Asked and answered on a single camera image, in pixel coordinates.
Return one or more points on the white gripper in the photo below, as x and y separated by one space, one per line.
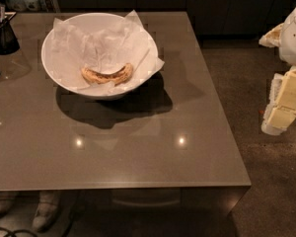
294 37

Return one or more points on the white paper liner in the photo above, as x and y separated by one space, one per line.
98 46

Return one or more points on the white ceramic bowl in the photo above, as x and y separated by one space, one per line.
60 73

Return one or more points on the dark glass pen holder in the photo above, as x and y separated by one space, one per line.
8 41

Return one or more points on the white shoe left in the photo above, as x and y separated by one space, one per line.
7 200

